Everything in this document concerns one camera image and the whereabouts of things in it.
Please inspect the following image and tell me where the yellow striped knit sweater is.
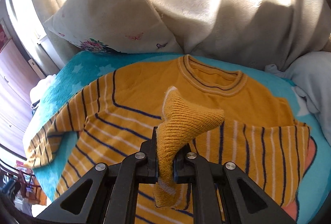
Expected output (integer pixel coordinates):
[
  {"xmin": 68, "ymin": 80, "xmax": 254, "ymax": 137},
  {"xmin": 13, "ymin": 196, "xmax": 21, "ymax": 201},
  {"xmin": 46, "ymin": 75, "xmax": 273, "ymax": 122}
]
[{"xmin": 25, "ymin": 56, "xmax": 310, "ymax": 223}]

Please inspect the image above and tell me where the teal cartoon fleece blanket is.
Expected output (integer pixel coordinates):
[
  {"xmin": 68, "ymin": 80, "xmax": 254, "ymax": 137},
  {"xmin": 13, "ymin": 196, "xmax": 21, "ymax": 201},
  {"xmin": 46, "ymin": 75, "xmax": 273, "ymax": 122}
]
[{"xmin": 24, "ymin": 51, "xmax": 330, "ymax": 223}]

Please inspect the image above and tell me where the light blue plush pillow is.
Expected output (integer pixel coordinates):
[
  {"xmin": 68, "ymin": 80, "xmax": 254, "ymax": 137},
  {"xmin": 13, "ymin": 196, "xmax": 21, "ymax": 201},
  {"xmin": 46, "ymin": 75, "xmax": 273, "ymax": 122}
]
[{"xmin": 264, "ymin": 51, "xmax": 330, "ymax": 142}]

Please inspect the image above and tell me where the floral cream pillow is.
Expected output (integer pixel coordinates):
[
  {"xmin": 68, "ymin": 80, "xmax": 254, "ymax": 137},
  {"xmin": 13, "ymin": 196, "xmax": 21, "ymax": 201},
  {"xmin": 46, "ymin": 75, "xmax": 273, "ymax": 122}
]
[{"xmin": 44, "ymin": 0, "xmax": 182, "ymax": 53}]

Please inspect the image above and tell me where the beige star curtain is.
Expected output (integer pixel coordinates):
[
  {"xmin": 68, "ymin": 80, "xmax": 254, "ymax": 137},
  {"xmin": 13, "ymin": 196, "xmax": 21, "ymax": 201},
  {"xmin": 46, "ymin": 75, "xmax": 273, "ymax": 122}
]
[{"xmin": 32, "ymin": 0, "xmax": 330, "ymax": 70}]

